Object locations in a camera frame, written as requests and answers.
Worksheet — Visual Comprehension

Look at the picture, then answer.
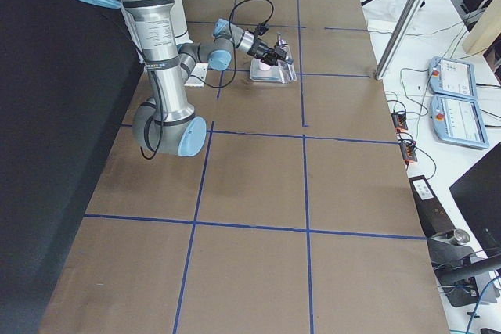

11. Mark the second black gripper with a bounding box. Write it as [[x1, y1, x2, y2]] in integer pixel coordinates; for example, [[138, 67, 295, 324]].
[[247, 25, 292, 65]]

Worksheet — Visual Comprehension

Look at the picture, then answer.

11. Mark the pink paper cup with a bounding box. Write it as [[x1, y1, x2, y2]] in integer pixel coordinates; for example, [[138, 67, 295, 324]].
[[258, 60, 272, 71]]

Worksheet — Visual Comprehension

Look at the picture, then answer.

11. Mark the glass sauce bottle metal spout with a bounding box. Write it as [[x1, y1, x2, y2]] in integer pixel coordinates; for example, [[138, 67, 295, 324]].
[[276, 32, 297, 84]]

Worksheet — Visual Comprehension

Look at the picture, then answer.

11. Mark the second grey blue robot arm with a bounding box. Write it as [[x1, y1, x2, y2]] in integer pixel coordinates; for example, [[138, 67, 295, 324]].
[[79, 0, 292, 157]]

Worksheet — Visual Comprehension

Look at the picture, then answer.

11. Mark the digital kitchen scale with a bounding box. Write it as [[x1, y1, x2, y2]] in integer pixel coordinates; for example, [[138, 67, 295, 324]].
[[250, 58, 282, 84]]

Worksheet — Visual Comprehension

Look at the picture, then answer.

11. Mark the orange black terminal block far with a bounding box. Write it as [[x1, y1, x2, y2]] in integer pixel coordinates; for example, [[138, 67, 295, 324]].
[[391, 111, 408, 134]]

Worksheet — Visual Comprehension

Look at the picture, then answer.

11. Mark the orange black terminal block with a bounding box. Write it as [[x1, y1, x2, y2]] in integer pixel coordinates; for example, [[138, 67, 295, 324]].
[[397, 133, 417, 166], [391, 111, 408, 134]]

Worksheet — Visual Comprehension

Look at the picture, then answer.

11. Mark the orange black terminal block near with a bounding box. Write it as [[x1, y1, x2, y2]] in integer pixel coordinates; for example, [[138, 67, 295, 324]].
[[397, 133, 417, 166]]

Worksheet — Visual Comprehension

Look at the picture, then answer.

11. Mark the blue teach pendant far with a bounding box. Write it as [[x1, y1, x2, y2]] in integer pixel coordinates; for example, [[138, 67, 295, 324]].
[[428, 56, 478, 99]]

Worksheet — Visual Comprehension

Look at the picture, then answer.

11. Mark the blue teach pendant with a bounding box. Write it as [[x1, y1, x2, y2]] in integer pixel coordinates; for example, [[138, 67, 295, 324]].
[[431, 95, 489, 149], [428, 56, 478, 99]]

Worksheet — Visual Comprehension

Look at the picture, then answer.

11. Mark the blue teach pendant near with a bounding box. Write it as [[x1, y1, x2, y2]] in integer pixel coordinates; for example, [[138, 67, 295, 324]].
[[431, 95, 489, 149]]

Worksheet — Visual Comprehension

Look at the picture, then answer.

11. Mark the wooden board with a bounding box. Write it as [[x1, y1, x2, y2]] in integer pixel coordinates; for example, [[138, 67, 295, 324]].
[[463, 0, 501, 54]]

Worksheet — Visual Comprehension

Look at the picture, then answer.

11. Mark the black box with label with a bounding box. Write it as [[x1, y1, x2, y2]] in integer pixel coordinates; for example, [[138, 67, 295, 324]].
[[409, 175, 456, 238]]

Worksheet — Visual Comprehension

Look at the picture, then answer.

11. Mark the black monitor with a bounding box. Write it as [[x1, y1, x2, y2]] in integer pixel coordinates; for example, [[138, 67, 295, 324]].
[[449, 144, 500, 256]]

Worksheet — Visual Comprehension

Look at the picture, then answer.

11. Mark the metal knob on stand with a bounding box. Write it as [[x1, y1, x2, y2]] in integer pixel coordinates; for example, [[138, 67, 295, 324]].
[[446, 228, 470, 246]]

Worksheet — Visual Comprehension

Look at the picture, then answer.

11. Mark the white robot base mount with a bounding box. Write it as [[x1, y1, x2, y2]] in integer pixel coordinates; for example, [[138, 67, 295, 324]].
[[185, 63, 208, 88]]

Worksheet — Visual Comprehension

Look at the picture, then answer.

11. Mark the aluminium frame post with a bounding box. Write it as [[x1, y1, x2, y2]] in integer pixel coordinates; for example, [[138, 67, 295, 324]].
[[374, 0, 423, 80]]

